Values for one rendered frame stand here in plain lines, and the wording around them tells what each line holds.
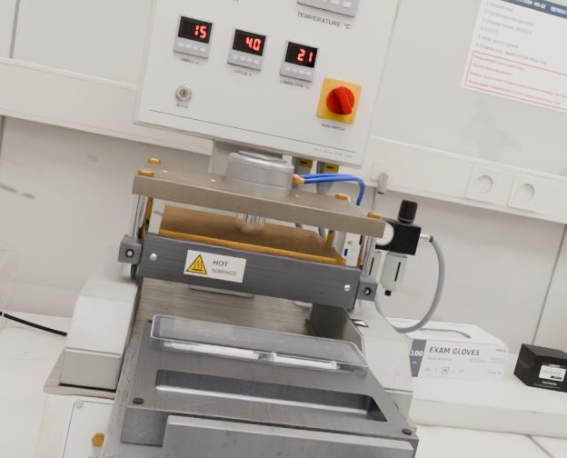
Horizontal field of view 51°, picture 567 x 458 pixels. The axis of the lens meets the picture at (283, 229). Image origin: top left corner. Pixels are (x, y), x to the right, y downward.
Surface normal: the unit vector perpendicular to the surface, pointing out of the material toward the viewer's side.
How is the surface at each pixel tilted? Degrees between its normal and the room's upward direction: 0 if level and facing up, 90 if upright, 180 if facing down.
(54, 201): 90
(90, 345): 41
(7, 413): 0
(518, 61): 90
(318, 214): 90
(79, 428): 65
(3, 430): 0
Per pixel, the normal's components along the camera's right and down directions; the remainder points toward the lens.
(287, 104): 0.15, 0.19
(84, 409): 0.22, -0.24
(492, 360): 0.36, 0.22
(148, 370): 0.20, -0.97
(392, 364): 0.26, -0.61
